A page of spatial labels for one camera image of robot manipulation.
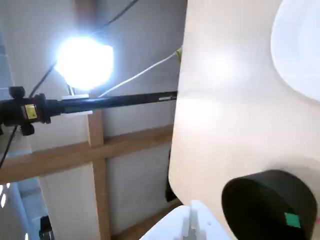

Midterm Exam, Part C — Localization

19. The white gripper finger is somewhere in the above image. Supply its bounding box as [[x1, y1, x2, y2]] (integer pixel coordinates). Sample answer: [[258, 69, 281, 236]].
[[138, 204, 194, 240], [189, 199, 232, 240]]

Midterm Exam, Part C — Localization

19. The green cube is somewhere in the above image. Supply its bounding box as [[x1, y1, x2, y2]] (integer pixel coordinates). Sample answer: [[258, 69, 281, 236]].
[[284, 211, 302, 229]]

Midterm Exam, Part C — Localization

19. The black cylindrical pot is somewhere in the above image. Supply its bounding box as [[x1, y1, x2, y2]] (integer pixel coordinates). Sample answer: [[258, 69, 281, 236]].
[[221, 169, 318, 240]]

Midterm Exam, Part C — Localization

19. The bright round lamp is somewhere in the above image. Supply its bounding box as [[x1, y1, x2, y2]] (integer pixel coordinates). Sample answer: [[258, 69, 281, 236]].
[[55, 35, 115, 91]]

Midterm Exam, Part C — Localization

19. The white paper plate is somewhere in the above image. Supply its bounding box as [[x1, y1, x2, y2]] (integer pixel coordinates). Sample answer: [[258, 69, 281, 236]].
[[270, 0, 320, 104]]

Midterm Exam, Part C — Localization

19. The wooden frame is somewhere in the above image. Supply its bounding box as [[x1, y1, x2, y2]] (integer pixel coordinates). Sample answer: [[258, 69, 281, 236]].
[[0, 109, 176, 240]]

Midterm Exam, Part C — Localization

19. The black camera boom pole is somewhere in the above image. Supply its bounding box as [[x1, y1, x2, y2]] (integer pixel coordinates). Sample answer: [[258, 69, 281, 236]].
[[0, 85, 179, 137]]

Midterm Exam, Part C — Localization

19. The white cable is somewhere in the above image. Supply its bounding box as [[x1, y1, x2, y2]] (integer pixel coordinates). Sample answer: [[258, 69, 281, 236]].
[[98, 48, 184, 99]]

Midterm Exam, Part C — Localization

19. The thin black cable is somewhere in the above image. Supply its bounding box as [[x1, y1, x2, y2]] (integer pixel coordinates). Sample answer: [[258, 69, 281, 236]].
[[99, 0, 140, 29], [0, 124, 19, 169], [28, 63, 57, 99]]

